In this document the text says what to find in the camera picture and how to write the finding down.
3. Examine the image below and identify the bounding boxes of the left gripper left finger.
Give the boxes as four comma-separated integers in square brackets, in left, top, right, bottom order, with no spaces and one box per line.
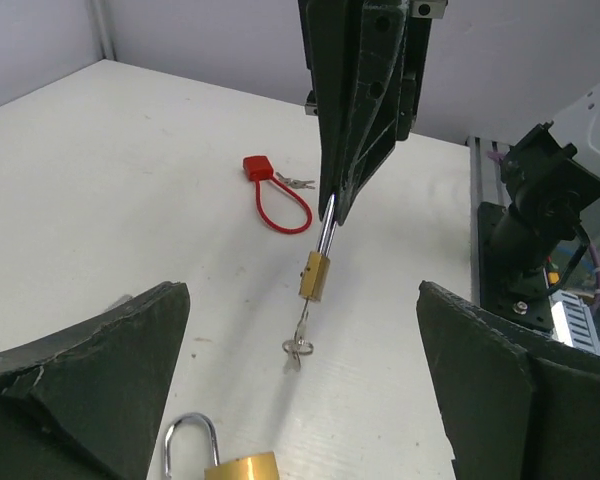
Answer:
[0,282,189,479]

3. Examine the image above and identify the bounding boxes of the small brass padlock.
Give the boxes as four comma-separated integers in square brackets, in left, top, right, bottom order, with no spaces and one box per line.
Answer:
[282,194,337,373]

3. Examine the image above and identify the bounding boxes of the white slotted cable duct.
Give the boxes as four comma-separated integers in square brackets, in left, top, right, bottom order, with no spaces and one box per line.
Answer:
[550,290,600,357]

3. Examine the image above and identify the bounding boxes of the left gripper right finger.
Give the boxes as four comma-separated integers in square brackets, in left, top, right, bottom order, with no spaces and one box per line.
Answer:
[416,281,600,479]

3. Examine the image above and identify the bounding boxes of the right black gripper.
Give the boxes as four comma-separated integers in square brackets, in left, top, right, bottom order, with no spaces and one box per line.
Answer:
[299,1,448,224]

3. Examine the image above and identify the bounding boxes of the red thin-cable padlock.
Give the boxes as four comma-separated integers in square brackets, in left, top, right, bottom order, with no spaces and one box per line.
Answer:
[242,155,313,235]

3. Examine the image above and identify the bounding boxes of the silver keys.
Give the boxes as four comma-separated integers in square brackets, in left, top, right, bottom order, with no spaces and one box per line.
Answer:
[275,172,315,189]

